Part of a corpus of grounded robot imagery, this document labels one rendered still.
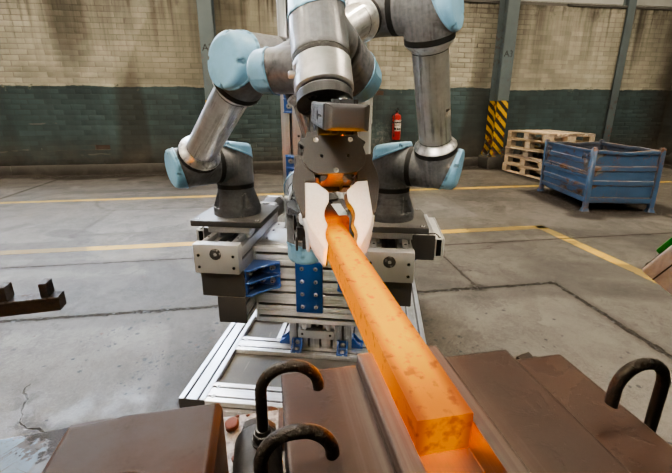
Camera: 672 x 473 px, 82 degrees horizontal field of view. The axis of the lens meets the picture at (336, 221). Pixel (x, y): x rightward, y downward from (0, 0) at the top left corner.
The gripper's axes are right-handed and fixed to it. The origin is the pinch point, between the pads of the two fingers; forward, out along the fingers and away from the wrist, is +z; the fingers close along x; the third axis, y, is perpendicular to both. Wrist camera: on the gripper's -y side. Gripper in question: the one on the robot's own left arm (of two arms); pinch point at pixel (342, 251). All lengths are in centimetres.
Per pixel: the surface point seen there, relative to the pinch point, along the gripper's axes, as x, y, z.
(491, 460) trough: -1.5, -22.6, 13.3
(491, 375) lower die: -5.3, -17.2, 10.8
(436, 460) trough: 0.5, -21.0, 13.5
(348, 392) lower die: 3.9, -17.2, 10.7
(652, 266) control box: -37.0, -1.9, 4.5
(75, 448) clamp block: 18.5, -16.6, 11.7
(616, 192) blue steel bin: -382, 314, -90
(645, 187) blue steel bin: -411, 305, -91
